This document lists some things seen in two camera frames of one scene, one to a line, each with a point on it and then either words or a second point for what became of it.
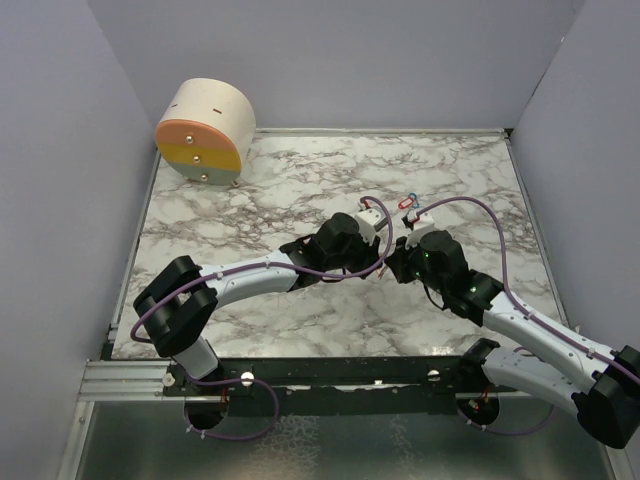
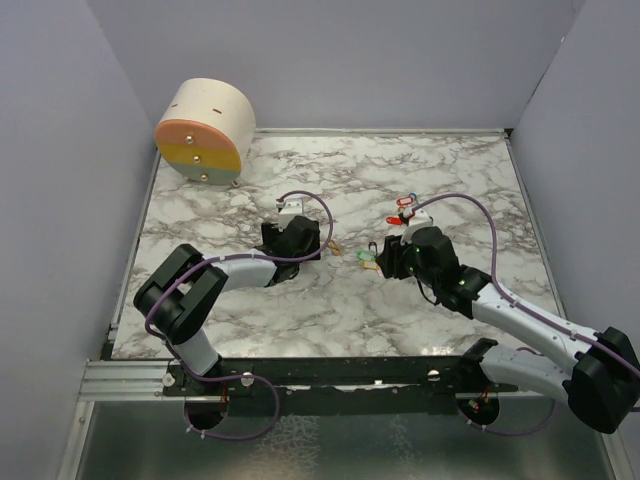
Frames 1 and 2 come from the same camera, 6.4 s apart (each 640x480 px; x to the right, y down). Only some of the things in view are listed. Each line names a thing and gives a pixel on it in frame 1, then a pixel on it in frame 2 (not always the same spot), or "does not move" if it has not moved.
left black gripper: (369, 254) to (271, 233)
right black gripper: (398, 260) does not move
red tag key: (406, 203) does not move
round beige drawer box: (206, 131) does not move
